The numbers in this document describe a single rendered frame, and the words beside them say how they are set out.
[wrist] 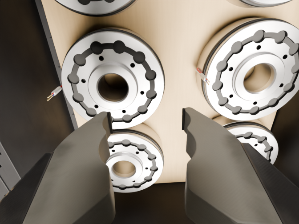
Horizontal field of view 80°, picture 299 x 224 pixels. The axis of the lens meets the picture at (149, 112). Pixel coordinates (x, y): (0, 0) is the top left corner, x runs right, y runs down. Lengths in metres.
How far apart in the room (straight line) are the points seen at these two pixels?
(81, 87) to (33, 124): 0.05
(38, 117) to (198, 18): 0.18
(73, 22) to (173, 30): 0.10
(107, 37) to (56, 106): 0.10
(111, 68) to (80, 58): 0.03
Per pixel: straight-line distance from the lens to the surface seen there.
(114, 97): 0.20
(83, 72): 0.18
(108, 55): 0.17
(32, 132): 0.19
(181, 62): 0.21
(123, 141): 0.22
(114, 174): 0.25
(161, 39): 0.20
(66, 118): 0.24
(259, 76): 0.23
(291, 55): 0.22
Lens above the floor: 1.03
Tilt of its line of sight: 61 degrees down
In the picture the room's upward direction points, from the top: 176 degrees clockwise
